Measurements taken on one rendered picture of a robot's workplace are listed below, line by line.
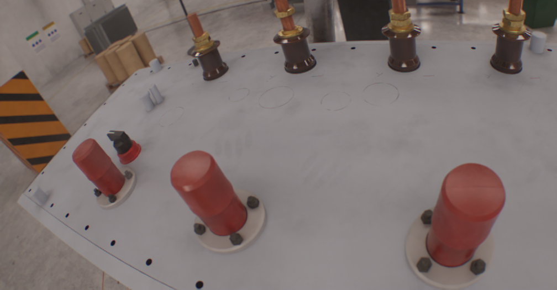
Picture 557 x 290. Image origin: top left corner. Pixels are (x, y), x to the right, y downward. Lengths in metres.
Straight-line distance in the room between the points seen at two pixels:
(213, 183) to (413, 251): 0.27
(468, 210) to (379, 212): 0.18
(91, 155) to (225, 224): 0.33
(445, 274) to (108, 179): 0.62
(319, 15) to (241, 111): 0.46
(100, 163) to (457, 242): 0.62
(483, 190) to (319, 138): 0.34
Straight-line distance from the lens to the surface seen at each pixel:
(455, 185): 0.29
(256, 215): 0.45
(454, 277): 0.38
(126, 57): 5.48
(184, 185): 0.36
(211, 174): 0.36
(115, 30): 9.92
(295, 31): 0.71
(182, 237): 0.50
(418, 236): 0.39
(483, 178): 0.30
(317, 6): 0.97
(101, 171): 0.64
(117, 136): 0.72
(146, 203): 0.61
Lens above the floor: 1.73
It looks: 38 degrees down
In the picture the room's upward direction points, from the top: 20 degrees counter-clockwise
